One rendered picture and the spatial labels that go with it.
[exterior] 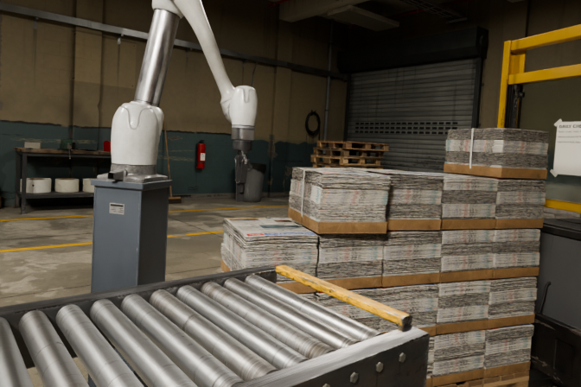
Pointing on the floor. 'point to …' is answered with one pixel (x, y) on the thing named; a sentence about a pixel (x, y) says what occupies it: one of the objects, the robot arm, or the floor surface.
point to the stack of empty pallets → (347, 154)
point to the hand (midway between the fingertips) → (239, 192)
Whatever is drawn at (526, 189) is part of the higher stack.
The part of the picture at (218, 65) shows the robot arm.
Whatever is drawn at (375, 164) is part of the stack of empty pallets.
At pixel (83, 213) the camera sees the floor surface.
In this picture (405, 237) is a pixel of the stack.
